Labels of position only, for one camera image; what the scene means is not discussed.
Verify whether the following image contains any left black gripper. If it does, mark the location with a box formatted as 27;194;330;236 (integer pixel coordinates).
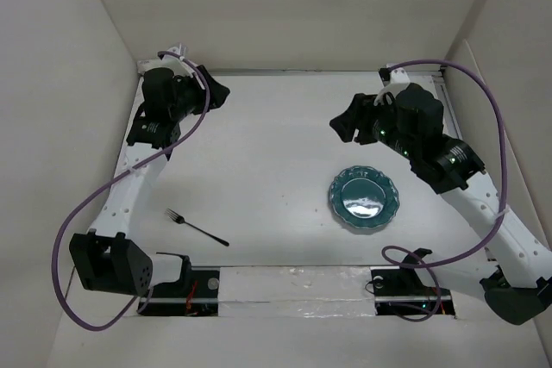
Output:
168;65;227;122

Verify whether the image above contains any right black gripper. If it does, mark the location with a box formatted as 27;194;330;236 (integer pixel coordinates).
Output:
330;90;418;160

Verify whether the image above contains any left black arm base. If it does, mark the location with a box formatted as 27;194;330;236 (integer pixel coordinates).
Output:
137;256;221;317

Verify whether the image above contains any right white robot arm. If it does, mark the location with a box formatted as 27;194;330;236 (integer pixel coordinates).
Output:
329;64;551;326

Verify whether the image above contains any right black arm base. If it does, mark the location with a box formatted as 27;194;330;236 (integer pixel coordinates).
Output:
364;266;456;322

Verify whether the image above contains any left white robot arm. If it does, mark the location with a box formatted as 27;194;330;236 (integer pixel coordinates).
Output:
69;46;229;296

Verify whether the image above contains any teal ceramic plate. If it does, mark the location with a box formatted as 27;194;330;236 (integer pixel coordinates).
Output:
328;165;400;230

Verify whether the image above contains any black metal fork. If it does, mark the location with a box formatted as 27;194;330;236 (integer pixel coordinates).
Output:
165;209;229;247

